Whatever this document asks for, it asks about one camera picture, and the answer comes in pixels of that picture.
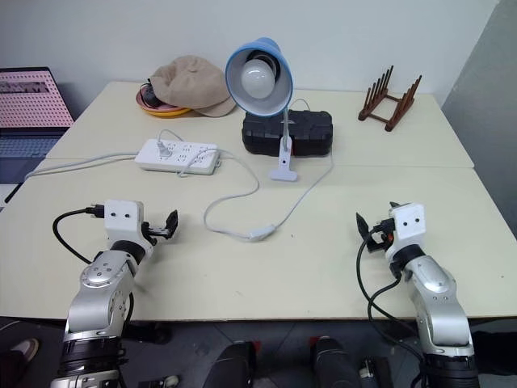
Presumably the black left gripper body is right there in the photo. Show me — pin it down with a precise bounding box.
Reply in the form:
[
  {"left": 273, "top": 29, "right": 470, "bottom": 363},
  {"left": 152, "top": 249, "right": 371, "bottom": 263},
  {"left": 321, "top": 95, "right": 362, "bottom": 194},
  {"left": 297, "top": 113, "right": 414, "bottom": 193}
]
[{"left": 141, "top": 221, "right": 170, "bottom": 246}]

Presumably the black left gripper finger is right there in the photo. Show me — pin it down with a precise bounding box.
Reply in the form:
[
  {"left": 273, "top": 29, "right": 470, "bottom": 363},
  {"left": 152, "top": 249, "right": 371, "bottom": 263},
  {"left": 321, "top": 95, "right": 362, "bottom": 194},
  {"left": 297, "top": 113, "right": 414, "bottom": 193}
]
[{"left": 163, "top": 209, "right": 180, "bottom": 243}]

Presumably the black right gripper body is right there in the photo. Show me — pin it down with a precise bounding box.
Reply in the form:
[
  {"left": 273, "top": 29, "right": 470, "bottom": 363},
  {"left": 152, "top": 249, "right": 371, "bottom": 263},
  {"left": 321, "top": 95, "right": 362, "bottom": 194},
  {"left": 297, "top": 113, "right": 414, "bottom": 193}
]
[{"left": 366, "top": 217, "right": 396, "bottom": 255}]

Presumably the blue clip desk lamp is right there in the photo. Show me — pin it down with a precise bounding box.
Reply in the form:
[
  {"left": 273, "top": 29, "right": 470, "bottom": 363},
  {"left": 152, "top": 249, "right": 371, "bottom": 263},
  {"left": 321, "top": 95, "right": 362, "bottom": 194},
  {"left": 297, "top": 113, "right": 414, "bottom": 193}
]
[{"left": 224, "top": 36, "right": 301, "bottom": 183}]

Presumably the white power strip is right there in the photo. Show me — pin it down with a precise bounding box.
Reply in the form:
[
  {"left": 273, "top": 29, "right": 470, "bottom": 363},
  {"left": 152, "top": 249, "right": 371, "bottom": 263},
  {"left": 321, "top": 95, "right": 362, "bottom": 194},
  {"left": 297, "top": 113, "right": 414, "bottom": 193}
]
[{"left": 134, "top": 138, "right": 223, "bottom": 176}]

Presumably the brown wooden dish rack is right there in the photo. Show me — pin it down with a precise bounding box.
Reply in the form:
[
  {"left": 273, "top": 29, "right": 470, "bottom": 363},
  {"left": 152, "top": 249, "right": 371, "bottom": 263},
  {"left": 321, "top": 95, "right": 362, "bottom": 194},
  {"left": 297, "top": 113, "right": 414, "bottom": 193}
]
[{"left": 357, "top": 65, "right": 424, "bottom": 133}]

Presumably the yellow plate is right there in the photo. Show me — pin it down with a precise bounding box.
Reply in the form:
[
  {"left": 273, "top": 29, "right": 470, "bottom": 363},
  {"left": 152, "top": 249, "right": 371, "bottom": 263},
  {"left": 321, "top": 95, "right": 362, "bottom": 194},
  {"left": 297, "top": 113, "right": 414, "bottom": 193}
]
[{"left": 141, "top": 105, "right": 191, "bottom": 120}]

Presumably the black plastic tool case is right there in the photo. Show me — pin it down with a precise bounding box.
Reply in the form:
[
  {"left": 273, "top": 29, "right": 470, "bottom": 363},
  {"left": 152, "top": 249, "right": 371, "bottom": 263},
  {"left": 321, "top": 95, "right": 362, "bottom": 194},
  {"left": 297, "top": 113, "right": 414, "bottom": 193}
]
[{"left": 241, "top": 108, "right": 334, "bottom": 157}]

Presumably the pink plate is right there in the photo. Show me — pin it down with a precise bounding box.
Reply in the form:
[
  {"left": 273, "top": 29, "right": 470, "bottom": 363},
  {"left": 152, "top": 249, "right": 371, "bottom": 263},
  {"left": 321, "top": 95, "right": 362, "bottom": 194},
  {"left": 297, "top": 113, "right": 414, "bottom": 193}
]
[{"left": 135, "top": 86, "right": 182, "bottom": 112}]

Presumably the small black object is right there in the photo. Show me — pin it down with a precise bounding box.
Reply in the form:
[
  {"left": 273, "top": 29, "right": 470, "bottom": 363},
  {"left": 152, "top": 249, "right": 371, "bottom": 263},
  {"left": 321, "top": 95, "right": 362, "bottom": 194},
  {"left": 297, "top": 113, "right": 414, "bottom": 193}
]
[{"left": 141, "top": 82, "right": 162, "bottom": 108}]

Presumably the dark rounded shape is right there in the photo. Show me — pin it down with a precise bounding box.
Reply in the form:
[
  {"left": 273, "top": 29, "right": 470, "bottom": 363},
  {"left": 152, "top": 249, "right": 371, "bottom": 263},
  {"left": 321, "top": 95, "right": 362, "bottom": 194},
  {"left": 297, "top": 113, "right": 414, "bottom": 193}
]
[
  {"left": 308, "top": 335, "right": 363, "bottom": 388},
  {"left": 200, "top": 340, "right": 262, "bottom": 388}
]

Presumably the beige flat cap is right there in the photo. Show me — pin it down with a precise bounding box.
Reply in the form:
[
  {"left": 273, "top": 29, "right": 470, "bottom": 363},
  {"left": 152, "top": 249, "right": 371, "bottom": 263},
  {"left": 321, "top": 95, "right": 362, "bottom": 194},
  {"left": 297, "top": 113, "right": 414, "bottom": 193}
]
[{"left": 149, "top": 55, "right": 237, "bottom": 119}]

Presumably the small white caster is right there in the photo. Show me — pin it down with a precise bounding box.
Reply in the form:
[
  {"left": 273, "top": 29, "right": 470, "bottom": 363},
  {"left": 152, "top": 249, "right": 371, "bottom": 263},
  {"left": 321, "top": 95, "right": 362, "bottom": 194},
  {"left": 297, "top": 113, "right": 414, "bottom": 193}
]
[{"left": 138, "top": 374, "right": 180, "bottom": 388}]

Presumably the white light bulb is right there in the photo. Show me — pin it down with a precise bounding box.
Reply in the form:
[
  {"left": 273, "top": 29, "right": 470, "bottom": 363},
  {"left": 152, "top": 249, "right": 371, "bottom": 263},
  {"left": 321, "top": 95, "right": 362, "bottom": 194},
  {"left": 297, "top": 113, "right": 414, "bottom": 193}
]
[{"left": 239, "top": 58, "right": 276, "bottom": 99}]

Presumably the pink and white shoe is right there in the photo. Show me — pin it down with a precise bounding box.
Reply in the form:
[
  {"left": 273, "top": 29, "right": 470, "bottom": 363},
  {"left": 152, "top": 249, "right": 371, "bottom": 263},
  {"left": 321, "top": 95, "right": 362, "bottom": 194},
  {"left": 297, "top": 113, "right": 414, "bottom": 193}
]
[{"left": 9, "top": 336, "right": 42, "bottom": 364}]

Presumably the laptop with pink screen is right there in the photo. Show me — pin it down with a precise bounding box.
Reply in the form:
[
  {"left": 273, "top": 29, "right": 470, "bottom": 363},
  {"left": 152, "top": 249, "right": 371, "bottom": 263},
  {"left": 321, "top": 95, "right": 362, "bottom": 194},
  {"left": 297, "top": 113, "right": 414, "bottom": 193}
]
[{"left": 0, "top": 66, "right": 76, "bottom": 212}]

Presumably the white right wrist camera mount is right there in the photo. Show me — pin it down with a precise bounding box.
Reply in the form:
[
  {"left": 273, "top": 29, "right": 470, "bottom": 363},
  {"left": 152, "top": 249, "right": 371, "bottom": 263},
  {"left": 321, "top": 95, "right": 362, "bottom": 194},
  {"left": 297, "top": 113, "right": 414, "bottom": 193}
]
[{"left": 383, "top": 201, "right": 427, "bottom": 260}]

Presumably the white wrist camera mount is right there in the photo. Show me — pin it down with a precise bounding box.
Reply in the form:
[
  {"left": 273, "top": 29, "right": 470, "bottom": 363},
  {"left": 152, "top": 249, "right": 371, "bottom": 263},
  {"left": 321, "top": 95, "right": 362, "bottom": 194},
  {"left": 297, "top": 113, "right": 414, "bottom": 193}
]
[
  {"left": 103, "top": 199, "right": 158, "bottom": 259},
  {"left": 383, "top": 201, "right": 427, "bottom": 260}
]

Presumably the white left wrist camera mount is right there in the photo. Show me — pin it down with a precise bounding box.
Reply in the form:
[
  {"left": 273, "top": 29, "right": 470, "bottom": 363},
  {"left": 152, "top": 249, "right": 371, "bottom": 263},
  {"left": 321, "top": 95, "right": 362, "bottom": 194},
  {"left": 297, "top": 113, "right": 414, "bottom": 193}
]
[{"left": 103, "top": 199, "right": 158, "bottom": 259}]

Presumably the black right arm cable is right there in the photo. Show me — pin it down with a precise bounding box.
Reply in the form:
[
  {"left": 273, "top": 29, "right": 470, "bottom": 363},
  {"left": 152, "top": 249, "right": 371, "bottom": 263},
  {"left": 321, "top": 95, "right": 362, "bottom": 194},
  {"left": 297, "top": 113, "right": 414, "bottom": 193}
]
[{"left": 355, "top": 236, "right": 430, "bottom": 367}]

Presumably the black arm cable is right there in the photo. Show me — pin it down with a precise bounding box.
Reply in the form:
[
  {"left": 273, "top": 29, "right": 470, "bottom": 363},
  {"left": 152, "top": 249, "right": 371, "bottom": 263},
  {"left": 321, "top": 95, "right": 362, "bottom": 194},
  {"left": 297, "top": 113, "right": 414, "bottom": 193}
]
[
  {"left": 52, "top": 204, "right": 107, "bottom": 266},
  {"left": 355, "top": 236, "right": 430, "bottom": 367}
]

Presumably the white lamp power cord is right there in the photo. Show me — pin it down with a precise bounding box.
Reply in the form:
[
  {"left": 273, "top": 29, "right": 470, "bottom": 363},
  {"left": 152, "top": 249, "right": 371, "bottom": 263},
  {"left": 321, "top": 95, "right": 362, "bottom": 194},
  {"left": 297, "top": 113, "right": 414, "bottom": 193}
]
[{"left": 155, "top": 98, "right": 336, "bottom": 243}]

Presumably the white inline cord switch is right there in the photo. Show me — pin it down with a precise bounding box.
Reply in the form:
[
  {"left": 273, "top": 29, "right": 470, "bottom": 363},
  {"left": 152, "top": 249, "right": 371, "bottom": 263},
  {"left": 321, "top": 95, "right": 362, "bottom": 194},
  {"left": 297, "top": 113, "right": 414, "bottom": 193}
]
[{"left": 247, "top": 225, "right": 277, "bottom": 243}]

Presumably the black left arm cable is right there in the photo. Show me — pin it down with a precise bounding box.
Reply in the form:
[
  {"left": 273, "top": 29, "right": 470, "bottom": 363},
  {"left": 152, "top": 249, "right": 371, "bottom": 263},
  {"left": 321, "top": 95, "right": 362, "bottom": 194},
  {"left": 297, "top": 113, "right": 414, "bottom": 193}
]
[{"left": 52, "top": 204, "right": 107, "bottom": 266}]

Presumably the white power strip cable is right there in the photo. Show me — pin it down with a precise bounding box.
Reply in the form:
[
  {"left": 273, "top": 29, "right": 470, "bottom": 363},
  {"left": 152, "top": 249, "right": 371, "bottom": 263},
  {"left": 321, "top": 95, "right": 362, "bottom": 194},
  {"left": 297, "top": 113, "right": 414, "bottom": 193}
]
[{"left": 23, "top": 150, "right": 141, "bottom": 182}]

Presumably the small white bracket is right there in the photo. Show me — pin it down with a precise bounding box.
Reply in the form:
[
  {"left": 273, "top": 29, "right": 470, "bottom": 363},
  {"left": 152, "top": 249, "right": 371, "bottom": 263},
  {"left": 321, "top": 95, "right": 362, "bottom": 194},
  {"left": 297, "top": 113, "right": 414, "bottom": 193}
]
[{"left": 359, "top": 355, "right": 380, "bottom": 380}]

